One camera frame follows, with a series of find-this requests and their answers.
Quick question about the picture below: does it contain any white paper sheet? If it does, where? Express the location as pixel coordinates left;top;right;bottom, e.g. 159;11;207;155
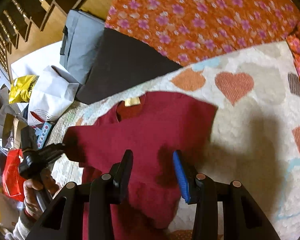
11;41;65;80

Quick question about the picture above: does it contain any colourful dotted toy box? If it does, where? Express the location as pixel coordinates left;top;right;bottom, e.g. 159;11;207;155
35;122;52;149

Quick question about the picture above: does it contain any dark red small shirt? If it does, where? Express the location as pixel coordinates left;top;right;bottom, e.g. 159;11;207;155
63;92;217;239

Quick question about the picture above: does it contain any yellow plastic bag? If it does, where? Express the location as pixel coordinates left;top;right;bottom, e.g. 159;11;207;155
8;75;39;104

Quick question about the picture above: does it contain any grey fabric storage box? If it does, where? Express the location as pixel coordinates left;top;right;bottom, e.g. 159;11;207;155
60;10;104;85

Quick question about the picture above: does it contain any grey knitted sleeve forearm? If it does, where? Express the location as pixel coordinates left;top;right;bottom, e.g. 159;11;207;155
5;208;36;240

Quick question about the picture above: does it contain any brown cardboard box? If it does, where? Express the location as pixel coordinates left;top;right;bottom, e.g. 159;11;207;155
2;113;27;150

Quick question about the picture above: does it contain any orange floral fabric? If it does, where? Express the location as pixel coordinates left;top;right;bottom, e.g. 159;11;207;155
105;0;300;66

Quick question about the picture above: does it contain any red plastic bag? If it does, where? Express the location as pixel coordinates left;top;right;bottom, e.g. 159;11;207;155
2;149;25;202

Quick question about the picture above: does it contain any person's left hand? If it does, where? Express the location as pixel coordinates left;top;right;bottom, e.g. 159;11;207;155
22;167;60;221

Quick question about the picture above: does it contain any black flat cushion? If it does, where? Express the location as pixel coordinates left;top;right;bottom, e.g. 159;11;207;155
76;28;181;105

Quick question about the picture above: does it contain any white quilted heart-pattern blanket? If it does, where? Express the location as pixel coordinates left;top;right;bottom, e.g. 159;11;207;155
49;41;300;239

